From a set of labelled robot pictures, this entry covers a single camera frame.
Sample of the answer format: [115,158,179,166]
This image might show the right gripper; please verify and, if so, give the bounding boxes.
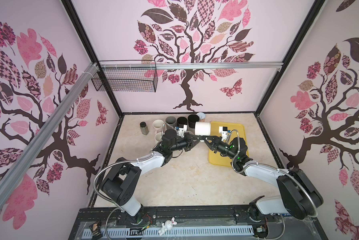
[202,136,237,162]

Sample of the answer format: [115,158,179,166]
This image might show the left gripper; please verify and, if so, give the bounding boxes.
[170,132,202,152]

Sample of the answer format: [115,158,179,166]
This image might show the all black mug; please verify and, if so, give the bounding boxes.
[187,114,199,133]

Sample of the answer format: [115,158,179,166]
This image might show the black mug white base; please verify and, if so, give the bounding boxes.
[177,117,188,128]

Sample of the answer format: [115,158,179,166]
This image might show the grey mug front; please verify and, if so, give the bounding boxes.
[165,116,177,130]

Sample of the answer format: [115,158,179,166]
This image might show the white ribbed mug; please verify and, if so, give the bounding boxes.
[155,132,163,143]

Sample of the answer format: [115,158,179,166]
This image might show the pink mug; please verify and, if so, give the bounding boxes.
[152,120,165,134]

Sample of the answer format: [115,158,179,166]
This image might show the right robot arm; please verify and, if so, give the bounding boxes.
[195,130,323,220]

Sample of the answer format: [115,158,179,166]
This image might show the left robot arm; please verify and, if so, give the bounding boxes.
[93,130,207,217]

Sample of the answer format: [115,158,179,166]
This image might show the yellow plastic tray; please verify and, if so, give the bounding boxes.
[207,121,249,168]

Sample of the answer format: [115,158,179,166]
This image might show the white bunny figurine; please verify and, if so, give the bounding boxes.
[158,217,178,236]

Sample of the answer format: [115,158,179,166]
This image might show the aluminium rail back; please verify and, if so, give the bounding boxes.
[100,61,283,70]

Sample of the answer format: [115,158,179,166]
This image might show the aluminium rail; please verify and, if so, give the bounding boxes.
[0,63,99,209]
[100,61,283,70]

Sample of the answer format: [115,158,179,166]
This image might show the black wire basket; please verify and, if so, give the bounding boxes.
[92,60,158,93]

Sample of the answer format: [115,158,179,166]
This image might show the white slotted cable duct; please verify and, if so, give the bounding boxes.
[82,225,255,240]

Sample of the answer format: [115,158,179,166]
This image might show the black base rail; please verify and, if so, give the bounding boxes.
[69,205,328,240]

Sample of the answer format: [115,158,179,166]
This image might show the aluminium rail left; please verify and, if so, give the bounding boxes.
[0,63,99,209]

